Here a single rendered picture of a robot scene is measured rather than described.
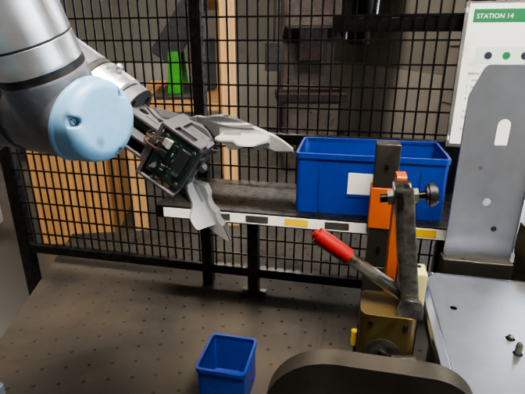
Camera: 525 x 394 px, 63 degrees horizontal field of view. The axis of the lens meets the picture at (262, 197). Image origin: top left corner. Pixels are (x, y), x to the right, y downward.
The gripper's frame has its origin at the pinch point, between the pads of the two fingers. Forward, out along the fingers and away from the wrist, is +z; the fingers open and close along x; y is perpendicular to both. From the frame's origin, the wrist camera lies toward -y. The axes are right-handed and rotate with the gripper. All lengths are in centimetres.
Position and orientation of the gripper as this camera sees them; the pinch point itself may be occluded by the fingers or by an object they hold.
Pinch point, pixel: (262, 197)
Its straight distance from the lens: 54.7
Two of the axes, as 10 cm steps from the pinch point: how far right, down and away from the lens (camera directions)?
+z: 8.2, 5.7, 0.2
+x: 5.3, -7.5, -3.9
